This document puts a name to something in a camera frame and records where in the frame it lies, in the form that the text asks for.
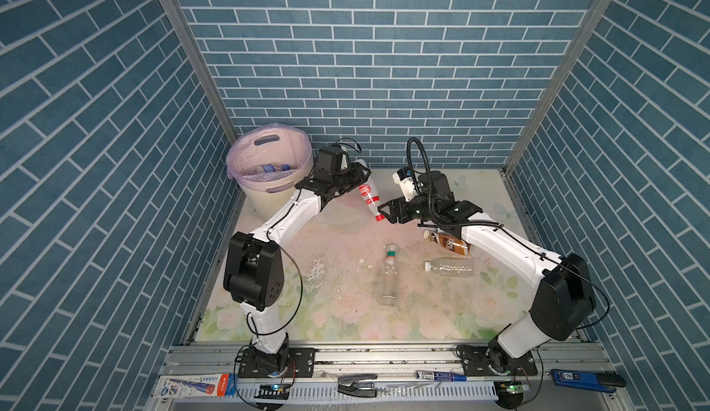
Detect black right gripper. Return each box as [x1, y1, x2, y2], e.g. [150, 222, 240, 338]
[376, 195, 438, 224]

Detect white bottle red cap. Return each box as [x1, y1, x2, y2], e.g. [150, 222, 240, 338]
[354, 159, 385, 222]

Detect clear bottle green white cap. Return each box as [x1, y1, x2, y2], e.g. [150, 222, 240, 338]
[381, 244, 399, 306]

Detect clear bottle blue cap label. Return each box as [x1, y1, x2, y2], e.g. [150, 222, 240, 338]
[255, 163, 292, 174]

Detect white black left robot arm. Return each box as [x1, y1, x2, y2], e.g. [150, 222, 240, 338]
[223, 160, 371, 355]

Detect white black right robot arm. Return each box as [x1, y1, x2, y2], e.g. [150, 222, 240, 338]
[378, 167, 596, 372]

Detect cream bin with pink liner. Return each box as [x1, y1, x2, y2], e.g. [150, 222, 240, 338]
[226, 124, 314, 220]

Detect brown coffee bottle right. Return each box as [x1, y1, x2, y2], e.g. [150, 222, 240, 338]
[423, 230, 470, 256]

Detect blue marker pen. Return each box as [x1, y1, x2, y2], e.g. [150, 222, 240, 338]
[416, 370, 467, 383]

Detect black pliers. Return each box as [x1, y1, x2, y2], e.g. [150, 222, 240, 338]
[338, 373, 378, 398]

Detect blue black hand tool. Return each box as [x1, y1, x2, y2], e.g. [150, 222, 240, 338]
[550, 370, 627, 394]

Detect white red blue box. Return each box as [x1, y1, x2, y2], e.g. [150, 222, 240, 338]
[153, 373, 235, 399]

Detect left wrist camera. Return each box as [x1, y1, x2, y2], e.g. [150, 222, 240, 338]
[314, 144, 349, 176]

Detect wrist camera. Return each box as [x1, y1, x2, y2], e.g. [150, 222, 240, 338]
[392, 167, 418, 202]
[314, 144, 349, 176]

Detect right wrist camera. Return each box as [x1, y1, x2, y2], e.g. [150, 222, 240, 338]
[392, 167, 418, 202]

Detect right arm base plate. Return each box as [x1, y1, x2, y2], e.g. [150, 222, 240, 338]
[454, 344, 538, 377]

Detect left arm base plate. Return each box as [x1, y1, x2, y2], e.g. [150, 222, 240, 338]
[237, 346, 315, 379]

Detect white slotted cable duct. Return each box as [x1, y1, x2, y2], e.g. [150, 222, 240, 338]
[238, 381, 498, 405]

